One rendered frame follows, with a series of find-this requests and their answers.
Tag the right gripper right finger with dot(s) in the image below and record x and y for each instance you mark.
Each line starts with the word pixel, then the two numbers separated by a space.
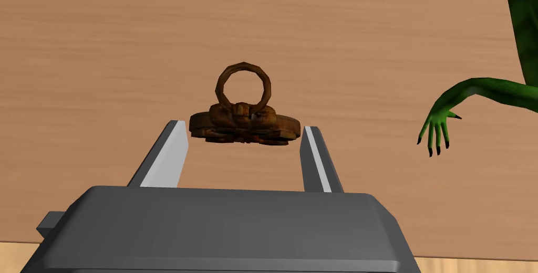
pixel 316 164

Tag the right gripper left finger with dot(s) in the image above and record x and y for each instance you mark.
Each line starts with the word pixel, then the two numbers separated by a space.
pixel 168 159

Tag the brown wooden table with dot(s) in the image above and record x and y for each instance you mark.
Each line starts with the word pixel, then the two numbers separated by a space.
pixel 105 75

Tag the green lizard toy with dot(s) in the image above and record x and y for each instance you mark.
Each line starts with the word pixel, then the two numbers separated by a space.
pixel 479 90

